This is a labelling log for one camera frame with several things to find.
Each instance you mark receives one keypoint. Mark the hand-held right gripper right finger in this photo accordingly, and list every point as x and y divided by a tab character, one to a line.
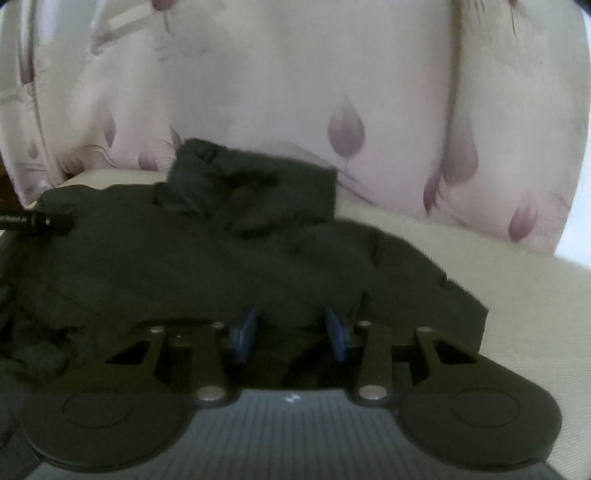
336	336

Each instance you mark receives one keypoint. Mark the cream bed sheet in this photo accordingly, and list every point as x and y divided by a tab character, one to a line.
531	314

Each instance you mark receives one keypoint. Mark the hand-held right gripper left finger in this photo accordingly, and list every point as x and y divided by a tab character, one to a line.
244	336

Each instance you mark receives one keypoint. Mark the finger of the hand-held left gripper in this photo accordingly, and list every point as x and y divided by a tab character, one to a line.
32	221

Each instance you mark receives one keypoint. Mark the dark grey garment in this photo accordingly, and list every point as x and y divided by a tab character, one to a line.
184	263

